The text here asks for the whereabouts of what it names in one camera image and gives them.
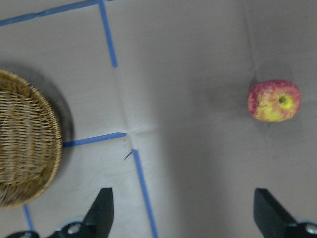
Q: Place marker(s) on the woven wicker basket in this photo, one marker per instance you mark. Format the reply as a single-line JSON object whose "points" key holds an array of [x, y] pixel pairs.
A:
{"points": [[30, 142]]}

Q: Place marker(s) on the red yellow apple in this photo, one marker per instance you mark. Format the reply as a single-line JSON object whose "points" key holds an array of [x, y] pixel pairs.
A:
{"points": [[274, 100]]}

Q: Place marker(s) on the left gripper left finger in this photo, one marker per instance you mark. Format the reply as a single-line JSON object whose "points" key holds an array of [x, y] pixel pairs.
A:
{"points": [[98, 221]]}

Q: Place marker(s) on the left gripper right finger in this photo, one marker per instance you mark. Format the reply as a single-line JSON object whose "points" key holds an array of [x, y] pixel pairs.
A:
{"points": [[274, 221]]}

